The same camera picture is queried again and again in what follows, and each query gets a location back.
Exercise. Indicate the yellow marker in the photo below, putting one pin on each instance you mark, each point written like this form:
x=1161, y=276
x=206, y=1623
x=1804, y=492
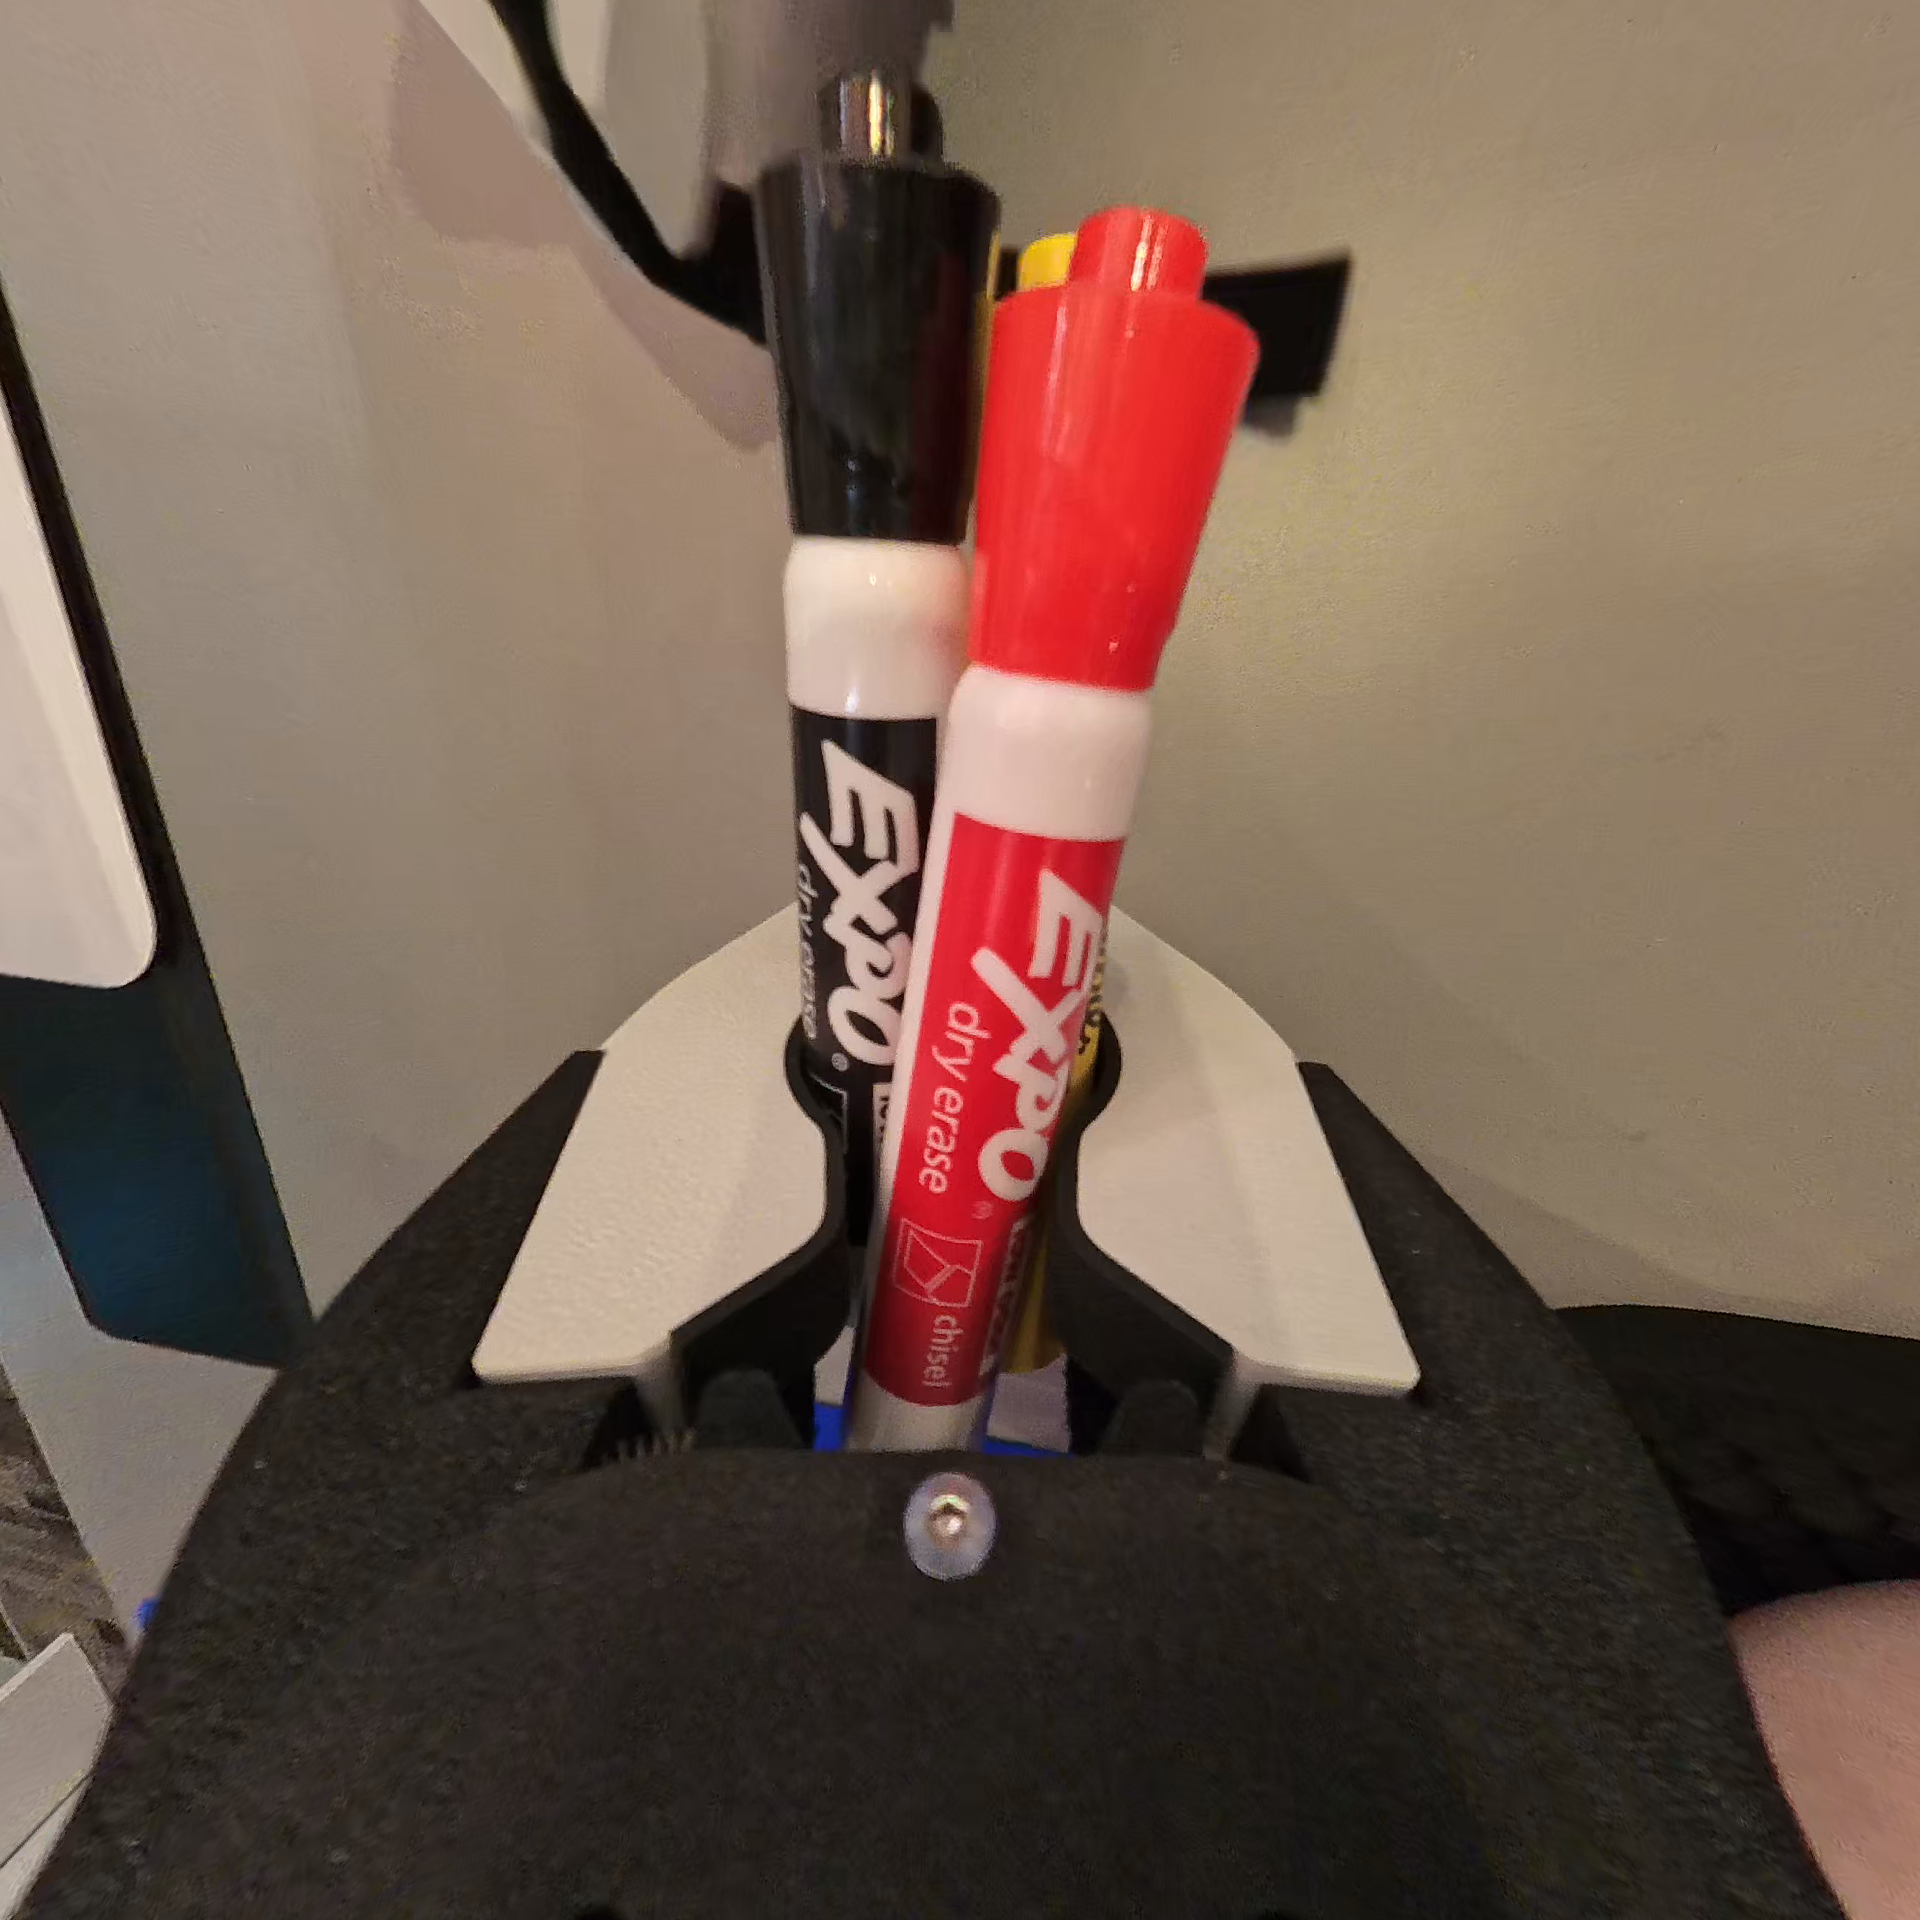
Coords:
x=1044, y=264

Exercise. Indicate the pale grey board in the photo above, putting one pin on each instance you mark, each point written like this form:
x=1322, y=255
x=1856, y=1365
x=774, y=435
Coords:
x=43, y=1756

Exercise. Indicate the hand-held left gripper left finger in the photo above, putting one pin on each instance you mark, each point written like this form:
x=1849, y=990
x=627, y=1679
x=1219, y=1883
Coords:
x=661, y=1184

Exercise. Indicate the black mesh armrest pad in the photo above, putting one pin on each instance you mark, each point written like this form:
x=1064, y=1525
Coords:
x=1769, y=1441

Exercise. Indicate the person's left forearm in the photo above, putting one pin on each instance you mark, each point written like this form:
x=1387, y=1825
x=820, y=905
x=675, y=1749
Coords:
x=1861, y=1769

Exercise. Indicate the dark panel with black edge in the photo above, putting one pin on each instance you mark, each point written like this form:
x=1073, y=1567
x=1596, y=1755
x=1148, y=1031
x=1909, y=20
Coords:
x=165, y=1171

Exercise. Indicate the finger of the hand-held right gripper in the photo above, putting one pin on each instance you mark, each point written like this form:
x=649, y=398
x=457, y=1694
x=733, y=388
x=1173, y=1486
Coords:
x=705, y=352
x=661, y=91

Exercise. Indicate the red dry erase marker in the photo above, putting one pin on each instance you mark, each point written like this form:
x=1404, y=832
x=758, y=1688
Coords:
x=1096, y=494

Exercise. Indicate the black dry erase marker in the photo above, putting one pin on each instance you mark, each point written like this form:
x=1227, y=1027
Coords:
x=862, y=376

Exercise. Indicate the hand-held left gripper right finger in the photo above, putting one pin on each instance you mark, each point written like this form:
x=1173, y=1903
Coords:
x=1243, y=1200

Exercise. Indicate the white mounting plate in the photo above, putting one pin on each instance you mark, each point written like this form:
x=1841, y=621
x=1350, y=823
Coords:
x=59, y=751

